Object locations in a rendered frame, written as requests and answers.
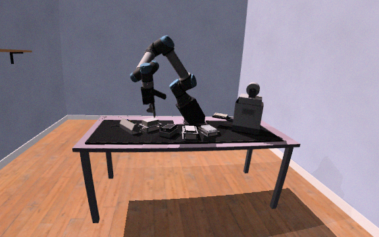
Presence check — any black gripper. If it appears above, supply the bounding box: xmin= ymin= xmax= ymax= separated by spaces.
xmin=141 ymin=86 xmax=156 ymax=118

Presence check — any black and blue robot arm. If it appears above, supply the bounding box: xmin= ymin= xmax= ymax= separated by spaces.
xmin=130 ymin=36 xmax=197 ymax=106

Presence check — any white button panel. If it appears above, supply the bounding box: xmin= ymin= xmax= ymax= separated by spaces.
xmin=115 ymin=118 xmax=141 ymax=135

